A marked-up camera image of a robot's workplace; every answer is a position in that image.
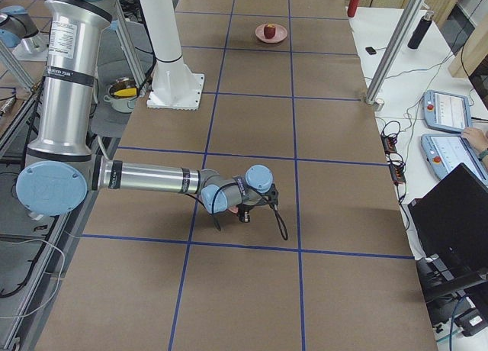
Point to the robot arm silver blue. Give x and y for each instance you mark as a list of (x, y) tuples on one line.
[(60, 169), (16, 26)]

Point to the black laptop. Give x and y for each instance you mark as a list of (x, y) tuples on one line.
[(451, 219)]

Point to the red apple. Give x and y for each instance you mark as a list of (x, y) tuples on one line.
[(269, 31)]

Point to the orange black usb hub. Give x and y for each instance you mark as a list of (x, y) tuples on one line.
[(389, 144), (397, 175)]

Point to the blue teach pendant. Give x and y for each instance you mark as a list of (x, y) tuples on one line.
[(444, 152), (446, 111)]

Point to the far blue teach pendant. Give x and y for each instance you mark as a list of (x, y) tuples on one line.
[(446, 111)]

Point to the person in green shirt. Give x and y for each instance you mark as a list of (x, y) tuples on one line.
[(478, 141)]

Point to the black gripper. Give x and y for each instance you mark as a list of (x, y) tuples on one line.
[(244, 215)]

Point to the pink plate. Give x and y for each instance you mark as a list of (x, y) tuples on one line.
[(281, 34)]

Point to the aluminium frame post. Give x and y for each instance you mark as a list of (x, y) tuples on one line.
[(402, 27)]

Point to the black water bottle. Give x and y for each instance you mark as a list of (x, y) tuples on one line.
[(420, 31)]

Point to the white camera post with base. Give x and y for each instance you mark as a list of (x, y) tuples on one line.
[(174, 85)]

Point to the near blue teach pendant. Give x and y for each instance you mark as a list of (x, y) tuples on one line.
[(444, 152)]

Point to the white pot with food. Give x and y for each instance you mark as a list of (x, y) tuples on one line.
[(122, 94)]

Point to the red cylinder bottle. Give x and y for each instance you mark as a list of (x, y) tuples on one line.
[(352, 8)]

